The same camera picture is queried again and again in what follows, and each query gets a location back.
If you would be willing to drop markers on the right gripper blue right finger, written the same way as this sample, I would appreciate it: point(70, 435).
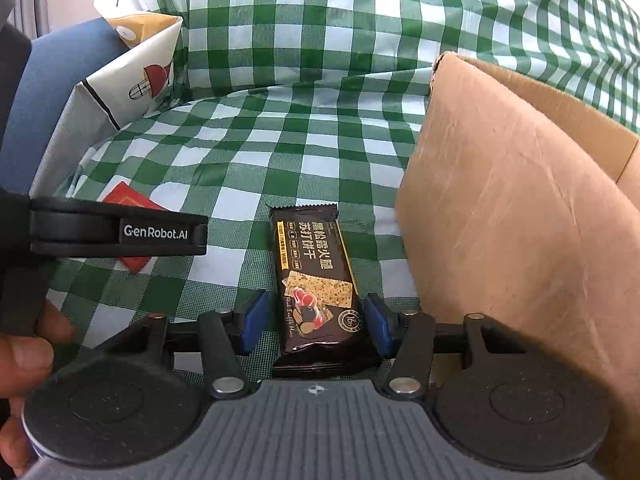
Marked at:
point(383, 325)

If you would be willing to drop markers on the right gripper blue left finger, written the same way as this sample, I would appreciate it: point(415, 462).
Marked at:
point(250, 321)

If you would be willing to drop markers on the dark brown cracker packet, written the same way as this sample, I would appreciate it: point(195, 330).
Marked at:
point(323, 331)

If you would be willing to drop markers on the small red snack packet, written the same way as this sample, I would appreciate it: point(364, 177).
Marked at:
point(125, 195)

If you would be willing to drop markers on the left hand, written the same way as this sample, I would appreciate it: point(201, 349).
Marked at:
point(25, 362)

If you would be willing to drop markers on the blue sofa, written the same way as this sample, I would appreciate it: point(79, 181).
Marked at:
point(57, 63)

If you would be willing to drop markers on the brown cardboard box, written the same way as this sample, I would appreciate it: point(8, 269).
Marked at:
point(522, 202)

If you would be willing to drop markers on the green white checkered cloth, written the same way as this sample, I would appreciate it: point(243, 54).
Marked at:
point(295, 102)

